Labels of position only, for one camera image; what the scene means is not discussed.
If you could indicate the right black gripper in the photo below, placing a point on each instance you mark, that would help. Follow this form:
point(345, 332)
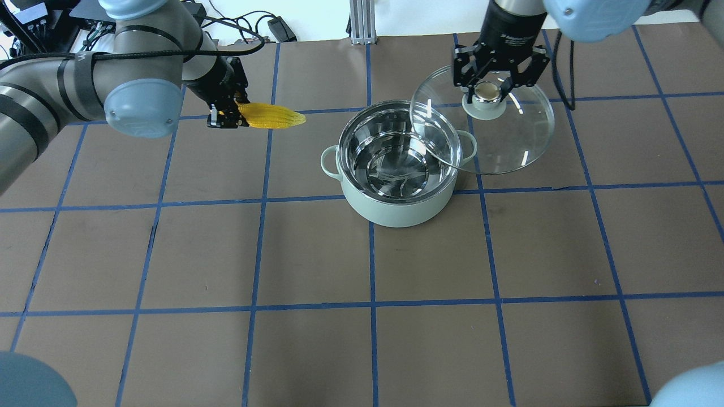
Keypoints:
point(512, 25)

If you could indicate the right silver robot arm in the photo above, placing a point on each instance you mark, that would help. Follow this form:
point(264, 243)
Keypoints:
point(580, 21)

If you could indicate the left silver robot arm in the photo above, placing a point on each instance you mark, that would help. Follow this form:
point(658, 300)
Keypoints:
point(158, 47)

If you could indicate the pale green cooking pot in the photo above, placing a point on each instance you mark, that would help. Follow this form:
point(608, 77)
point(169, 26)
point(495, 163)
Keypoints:
point(398, 162)

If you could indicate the yellow corn cob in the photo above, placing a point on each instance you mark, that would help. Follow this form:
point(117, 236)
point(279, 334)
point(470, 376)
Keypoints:
point(269, 116)

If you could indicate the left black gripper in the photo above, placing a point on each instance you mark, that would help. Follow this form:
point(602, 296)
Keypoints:
point(207, 79)

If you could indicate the glass pot lid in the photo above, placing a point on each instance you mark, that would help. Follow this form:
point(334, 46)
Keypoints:
point(497, 136)

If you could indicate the aluminium frame post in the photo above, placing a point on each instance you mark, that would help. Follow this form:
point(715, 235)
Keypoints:
point(362, 23)

